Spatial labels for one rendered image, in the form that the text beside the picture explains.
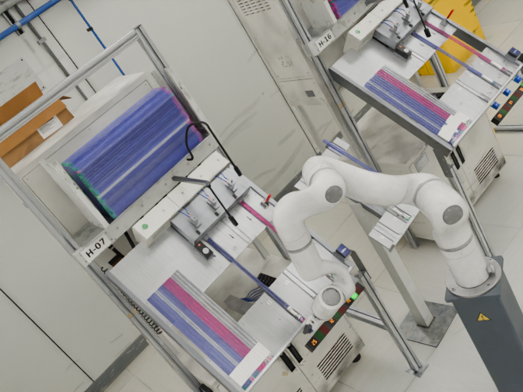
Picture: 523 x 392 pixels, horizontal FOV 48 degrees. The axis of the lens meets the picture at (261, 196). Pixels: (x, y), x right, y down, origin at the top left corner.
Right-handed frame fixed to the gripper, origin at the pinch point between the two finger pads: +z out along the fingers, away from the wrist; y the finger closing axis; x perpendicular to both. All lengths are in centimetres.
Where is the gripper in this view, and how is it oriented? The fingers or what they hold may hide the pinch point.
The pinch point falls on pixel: (314, 320)
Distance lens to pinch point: 224.3
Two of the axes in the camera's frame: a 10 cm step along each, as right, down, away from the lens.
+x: -7.5, -6.1, 2.3
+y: 6.5, -6.5, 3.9
